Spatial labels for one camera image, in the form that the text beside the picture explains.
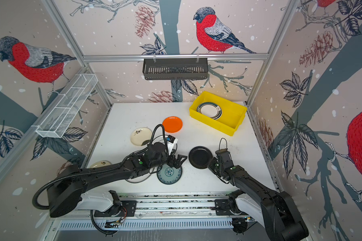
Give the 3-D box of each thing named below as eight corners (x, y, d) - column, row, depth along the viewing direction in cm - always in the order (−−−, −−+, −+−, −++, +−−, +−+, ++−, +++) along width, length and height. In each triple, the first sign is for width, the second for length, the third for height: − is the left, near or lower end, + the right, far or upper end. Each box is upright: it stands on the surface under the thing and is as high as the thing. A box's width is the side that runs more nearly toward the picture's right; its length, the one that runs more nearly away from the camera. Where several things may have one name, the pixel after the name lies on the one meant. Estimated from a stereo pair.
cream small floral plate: (128, 145, 100) (127, 144, 98) (133, 128, 109) (132, 126, 107) (150, 145, 100) (149, 144, 98) (153, 128, 109) (153, 126, 107)
